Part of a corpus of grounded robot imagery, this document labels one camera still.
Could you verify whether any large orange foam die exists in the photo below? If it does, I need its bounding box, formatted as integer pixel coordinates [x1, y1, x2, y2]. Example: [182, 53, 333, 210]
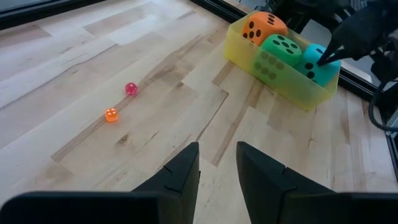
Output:
[241, 11, 289, 47]

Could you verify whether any yellow translucent plastic bin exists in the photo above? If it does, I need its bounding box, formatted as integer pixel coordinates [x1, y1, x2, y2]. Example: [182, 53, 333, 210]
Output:
[224, 11, 341, 111]

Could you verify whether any small orange translucent die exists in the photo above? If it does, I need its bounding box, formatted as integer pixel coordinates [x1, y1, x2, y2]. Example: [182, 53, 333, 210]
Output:
[104, 108, 119, 123]

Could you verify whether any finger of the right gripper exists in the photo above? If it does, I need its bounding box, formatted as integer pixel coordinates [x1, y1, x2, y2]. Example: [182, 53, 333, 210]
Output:
[316, 30, 359, 67]

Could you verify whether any large teal foam die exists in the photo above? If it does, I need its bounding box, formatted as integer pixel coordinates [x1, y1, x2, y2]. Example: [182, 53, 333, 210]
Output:
[294, 43, 341, 88]

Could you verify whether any large green foam die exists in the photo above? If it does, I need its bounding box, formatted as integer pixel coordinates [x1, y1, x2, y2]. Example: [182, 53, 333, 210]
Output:
[251, 34, 302, 88]

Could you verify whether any small red translucent die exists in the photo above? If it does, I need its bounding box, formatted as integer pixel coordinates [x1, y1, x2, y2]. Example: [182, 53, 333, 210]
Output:
[125, 82, 138, 96]

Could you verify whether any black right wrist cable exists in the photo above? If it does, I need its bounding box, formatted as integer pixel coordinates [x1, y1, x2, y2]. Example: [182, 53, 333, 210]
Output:
[368, 77, 398, 133]

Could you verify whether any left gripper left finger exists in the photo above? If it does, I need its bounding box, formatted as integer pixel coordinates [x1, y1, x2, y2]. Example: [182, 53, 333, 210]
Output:
[0, 142, 201, 224]

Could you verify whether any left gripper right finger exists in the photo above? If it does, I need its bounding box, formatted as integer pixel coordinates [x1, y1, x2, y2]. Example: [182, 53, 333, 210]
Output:
[236, 141, 398, 224]

